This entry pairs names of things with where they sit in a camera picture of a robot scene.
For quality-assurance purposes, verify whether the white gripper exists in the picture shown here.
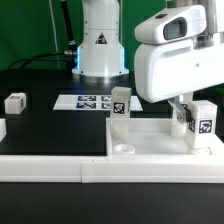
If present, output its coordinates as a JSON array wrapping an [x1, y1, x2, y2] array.
[[134, 39, 224, 123]]

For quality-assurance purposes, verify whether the white square tabletop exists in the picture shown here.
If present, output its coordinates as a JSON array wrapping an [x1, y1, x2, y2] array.
[[105, 116, 224, 158]]

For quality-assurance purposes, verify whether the white sheet with markers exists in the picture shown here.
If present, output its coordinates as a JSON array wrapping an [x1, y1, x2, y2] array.
[[53, 94, 144, 112]]

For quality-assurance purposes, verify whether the white front fence bar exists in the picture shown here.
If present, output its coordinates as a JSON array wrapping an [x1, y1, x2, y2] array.
[[0, 155, 224, 183]]

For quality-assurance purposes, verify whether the white fence bar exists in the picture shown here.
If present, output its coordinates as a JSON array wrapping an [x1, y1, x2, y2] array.
[[0, 155, 224, 183], [0, 118, 7, 142]]

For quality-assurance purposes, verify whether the white left fence bar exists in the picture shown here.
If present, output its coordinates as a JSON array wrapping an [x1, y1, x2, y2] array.
[[0, 118, 7, 142]]

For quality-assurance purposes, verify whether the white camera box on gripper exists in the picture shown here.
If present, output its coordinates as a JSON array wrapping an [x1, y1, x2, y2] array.
[[135, 5, 207, 45]]

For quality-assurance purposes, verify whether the black upright cable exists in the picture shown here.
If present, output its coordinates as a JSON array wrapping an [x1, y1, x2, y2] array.
[[60, 0, 78, 53]]

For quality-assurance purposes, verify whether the black cable with connector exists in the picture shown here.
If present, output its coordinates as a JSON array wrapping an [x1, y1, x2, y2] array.
[[7, 50, 79, 70]]

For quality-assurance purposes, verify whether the thin white cable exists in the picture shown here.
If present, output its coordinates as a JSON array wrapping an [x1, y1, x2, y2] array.
[[48, 0, 62, 71]]

